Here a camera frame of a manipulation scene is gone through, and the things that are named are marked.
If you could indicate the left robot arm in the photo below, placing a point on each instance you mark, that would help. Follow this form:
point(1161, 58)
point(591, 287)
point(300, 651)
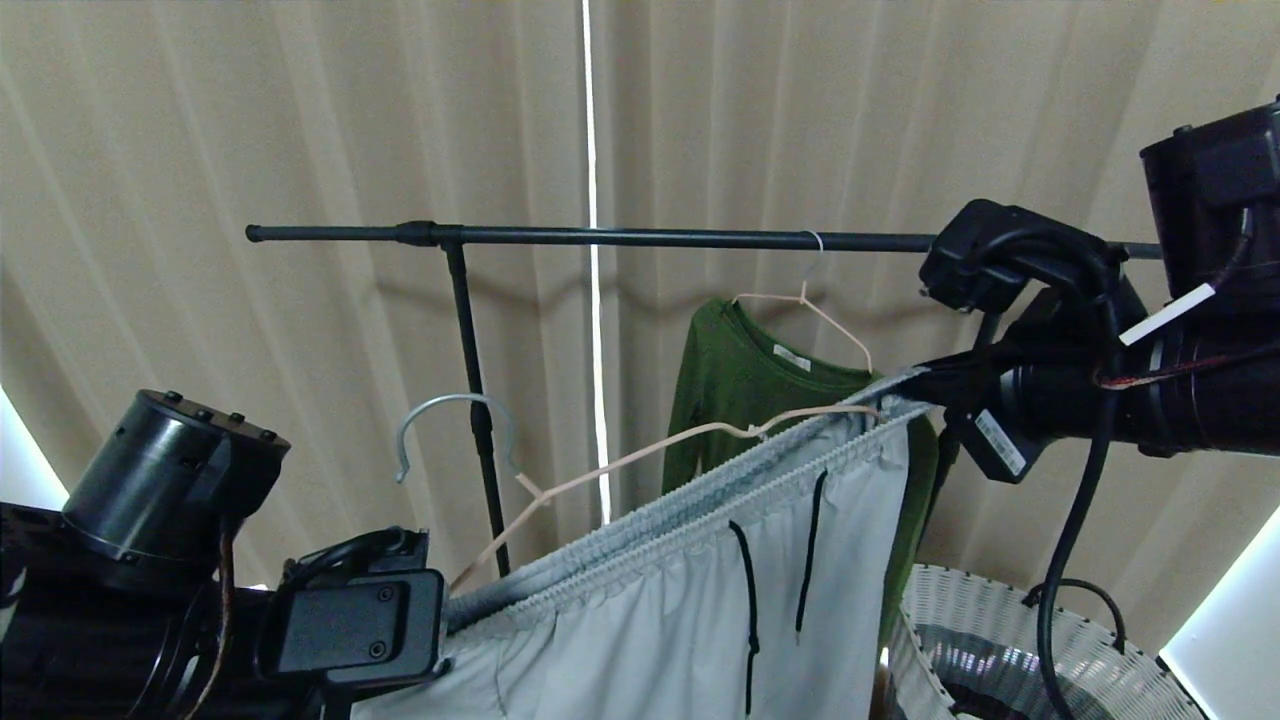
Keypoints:
point(160, 480)

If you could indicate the beige curtain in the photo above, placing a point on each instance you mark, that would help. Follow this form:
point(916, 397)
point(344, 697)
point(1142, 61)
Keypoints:
point(250, 120)

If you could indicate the black clothes rack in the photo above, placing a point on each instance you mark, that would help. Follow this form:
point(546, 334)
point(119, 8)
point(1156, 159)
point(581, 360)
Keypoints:
point(650, 237)

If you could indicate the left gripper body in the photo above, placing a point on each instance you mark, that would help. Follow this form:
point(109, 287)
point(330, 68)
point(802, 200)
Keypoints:
point(120, 660)

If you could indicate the pale grey garment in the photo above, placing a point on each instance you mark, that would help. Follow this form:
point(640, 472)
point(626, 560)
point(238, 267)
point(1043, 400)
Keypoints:
point(650, 620)

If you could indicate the green printed shirt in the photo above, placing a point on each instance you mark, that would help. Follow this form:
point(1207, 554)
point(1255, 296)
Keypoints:
point(730, 380)

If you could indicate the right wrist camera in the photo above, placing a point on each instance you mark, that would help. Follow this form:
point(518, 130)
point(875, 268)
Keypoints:
point(990, 250)

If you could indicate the white laundry basket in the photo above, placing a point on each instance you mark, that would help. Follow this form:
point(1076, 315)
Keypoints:
point(1100, 650)

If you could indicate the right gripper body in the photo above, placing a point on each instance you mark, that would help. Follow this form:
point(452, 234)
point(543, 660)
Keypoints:
point(1200, 400)

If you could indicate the pink clothes hanger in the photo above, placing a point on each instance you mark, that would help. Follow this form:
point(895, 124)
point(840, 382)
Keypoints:
point(620, 464)
point(840, 335)

